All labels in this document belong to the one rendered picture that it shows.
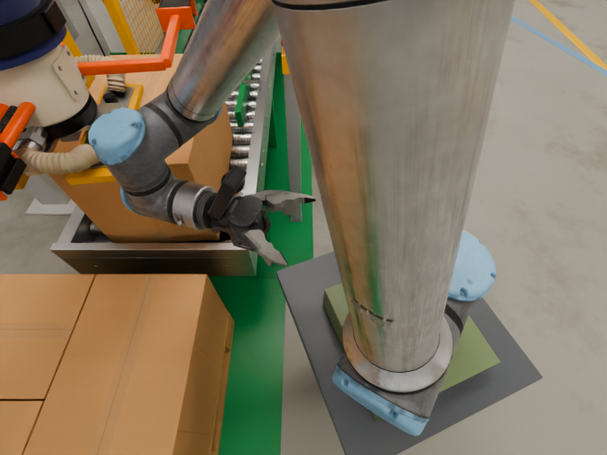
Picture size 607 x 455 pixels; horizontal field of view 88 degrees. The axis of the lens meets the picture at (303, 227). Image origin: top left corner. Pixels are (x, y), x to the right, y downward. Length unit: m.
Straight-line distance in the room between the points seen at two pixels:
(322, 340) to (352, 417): 0.18
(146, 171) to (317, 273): 0.53
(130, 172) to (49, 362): 0.82
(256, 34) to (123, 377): 1.01
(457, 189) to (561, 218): 2.31
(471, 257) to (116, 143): 0.60
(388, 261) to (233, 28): 0.30
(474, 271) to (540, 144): 2.43
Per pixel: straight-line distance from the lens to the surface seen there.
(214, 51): 0.46
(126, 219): 1.23
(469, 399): 0.91
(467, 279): 0.57
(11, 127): 0.77
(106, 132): 0.60
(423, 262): 0.25
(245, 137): 1.63
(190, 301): 1.17
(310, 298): 0.88
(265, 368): 1.60
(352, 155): 0.17
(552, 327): 2.05
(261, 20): 0.39
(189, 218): 0.62
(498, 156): 2.69
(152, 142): 0.60
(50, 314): 1.37
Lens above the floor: 1.57
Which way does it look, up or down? 56 degrees down
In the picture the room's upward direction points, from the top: straight up
